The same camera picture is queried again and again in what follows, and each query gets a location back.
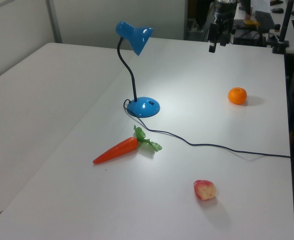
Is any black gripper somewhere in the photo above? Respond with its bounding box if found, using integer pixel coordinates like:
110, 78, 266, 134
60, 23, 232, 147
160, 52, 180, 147
207, 2, 238, 53

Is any blue desk lamp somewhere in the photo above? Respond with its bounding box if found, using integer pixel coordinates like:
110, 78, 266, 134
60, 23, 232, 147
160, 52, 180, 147
115, 20, 161, 119

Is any person in dark trousers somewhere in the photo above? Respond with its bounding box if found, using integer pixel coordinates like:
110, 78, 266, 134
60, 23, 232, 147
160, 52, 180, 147
191, 0, 214, 32

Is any black equipment box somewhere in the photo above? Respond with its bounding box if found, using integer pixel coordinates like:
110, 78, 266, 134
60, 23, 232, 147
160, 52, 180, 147
233, 26, 268, 47

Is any orange toy mandarin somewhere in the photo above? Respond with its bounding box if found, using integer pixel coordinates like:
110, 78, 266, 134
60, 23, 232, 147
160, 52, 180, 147
227, 86, 248, 105

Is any toy carrot with green leaves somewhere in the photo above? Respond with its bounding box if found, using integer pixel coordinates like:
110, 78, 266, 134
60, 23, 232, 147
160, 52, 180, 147
92, 124, 163, 165

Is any red bitten toy apple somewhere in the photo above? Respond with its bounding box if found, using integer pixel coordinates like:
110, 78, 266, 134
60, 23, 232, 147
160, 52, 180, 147
193, 179, 217, 201

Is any white side table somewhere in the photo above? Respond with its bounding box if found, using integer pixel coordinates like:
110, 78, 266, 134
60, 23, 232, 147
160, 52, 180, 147
0, 41, 138, 218

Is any black camera stand with clamp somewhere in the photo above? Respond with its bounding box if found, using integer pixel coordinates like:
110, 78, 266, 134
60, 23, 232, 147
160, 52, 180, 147
271, 0, 294, 55

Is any dark lamp power cable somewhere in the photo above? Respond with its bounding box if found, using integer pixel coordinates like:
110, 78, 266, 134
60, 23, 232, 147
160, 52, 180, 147
123, 98, 292, 159

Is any grey single partition post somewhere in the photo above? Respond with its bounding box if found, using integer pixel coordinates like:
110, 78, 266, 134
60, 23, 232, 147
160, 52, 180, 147
45, 0, 63, 44

